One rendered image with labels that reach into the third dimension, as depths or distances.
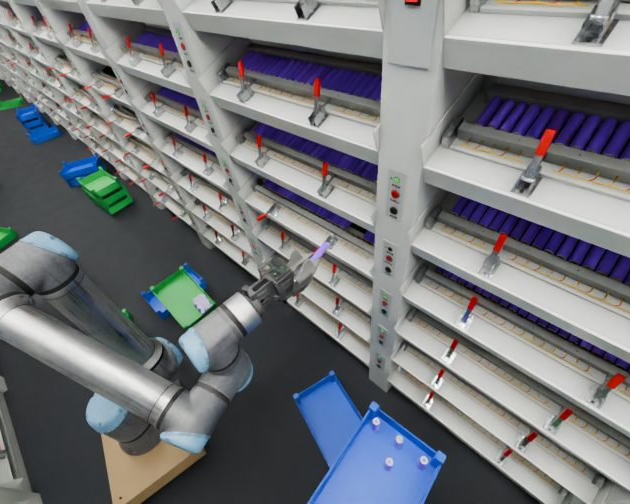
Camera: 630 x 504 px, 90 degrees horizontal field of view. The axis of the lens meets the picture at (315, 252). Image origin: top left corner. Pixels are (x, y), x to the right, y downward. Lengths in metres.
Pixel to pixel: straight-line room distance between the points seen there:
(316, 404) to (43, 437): 1.22
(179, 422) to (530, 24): 0.86
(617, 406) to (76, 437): 1.88
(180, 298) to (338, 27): 1.61
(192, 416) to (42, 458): 1.26
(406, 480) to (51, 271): 1.02
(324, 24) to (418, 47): 0.19
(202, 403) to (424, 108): 0.71
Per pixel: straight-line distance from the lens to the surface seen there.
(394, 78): 0.59
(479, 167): 0.61
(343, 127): 0.73
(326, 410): 1.51
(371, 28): 0.60
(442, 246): 0.73
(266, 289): 0.73
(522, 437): 1.21
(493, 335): 0.87
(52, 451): 1.96
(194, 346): 0.71
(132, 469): 1.56
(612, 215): 0.59
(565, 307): 0.71
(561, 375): 0.88
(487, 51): 0.52
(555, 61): 0.50
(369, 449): 0.98
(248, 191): 1.26
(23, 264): 1.02
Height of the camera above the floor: 1.45
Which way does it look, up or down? 46 degrees down
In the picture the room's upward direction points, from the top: 9 degrees counter-clockwise
